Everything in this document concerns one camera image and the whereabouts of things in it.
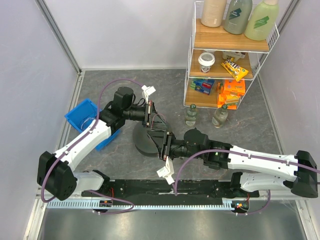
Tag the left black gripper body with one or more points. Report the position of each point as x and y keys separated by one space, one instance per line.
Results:
x=147 y=113

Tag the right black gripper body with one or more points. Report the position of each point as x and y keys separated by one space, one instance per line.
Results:
x=167 y=145

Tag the grey filament spool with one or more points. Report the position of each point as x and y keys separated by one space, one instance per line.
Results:
x=143 y=143

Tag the blue plastic bin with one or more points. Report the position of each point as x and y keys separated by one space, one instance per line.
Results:
x=82 y=115

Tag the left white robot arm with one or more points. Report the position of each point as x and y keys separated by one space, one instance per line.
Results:
x=56 y=171

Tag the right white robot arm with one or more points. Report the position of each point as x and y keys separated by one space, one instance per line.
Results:
x=259 y=171

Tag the left glass soda bottle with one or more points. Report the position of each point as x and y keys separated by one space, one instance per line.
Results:
x=191 y=115

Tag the glass soda bottle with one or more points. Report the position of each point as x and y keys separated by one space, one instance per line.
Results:
x=191 y=115
x=220 y=116

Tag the blue snack box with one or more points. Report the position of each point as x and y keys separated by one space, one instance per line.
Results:
x=202 y=85

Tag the right glass soda bottle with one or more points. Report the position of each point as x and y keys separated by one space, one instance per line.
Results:
x=220 y=116

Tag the white lidded paper cup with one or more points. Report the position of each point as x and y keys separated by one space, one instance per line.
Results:
x=206 y=61

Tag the orange snack boxes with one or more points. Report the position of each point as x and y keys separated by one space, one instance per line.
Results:
x=230 y=92

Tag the white carton on shelf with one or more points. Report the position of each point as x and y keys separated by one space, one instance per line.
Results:
x=235 y=55

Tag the yellow candy bag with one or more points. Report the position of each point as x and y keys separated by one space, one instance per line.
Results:
x=236 y=71

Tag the beige bottle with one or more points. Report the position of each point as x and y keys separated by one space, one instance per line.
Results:
x=213 y=12

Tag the grey-green bottle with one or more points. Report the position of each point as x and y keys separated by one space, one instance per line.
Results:
x=237 y=16

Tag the light green bottle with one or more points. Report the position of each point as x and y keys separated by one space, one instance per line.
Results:
x=262 y=20

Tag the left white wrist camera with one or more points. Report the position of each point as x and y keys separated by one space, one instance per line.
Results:
x=147 y=91

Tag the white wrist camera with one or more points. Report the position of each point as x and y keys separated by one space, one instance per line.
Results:
x=147 y=91
x=167 y=171

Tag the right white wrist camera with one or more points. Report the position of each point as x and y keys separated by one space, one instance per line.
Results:
x=167 y=171

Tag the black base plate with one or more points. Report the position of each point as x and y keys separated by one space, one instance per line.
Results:
x=158 y=192

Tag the white wire wooden shelf rack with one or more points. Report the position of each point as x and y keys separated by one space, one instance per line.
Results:
x=217 y=40

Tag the slotted cable duct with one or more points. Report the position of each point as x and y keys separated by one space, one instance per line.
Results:
x=101 y=204

